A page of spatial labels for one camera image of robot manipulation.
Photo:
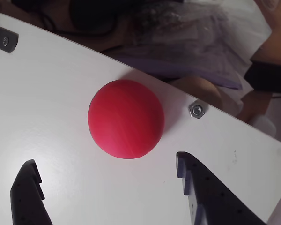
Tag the silver hex nut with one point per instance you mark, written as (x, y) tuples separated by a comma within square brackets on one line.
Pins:
[(197, 109)]

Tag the blue-grey gripper finger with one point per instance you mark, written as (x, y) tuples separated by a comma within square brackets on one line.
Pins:
[(210, 201), (25, 199)]

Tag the clear plastic bag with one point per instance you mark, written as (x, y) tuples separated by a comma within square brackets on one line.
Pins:
[(189, 42)]

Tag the red ball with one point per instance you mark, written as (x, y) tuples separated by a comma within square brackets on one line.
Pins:
[(124, 119)]

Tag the black box with green light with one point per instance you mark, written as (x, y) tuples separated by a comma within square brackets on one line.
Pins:
[(264, 77)]

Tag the grey metal bracket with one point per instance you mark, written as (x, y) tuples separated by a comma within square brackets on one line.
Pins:
[(7, 42)]

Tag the tan rounded object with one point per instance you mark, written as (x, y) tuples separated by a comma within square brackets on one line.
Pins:
[(199, 90)]

